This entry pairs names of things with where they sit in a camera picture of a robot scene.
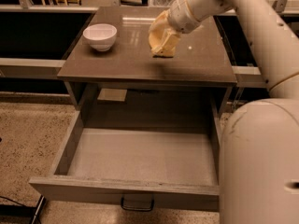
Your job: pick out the white ceramic bowl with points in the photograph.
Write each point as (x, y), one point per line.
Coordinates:
(100, 36)

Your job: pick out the grey metal railing frame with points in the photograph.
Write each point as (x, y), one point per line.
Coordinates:
(31, 67)

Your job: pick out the grey cabinet with counter top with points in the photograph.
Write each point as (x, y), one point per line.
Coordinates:
(144, 107)

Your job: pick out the open grey top drawer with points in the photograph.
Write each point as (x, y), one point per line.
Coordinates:
(175, 164)

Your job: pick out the black drawer handle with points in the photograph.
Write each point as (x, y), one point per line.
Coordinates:
(136, 204)

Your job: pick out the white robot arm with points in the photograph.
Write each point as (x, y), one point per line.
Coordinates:
(259, 152)

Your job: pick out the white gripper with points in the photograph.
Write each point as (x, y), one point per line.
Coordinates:
(181, 15)

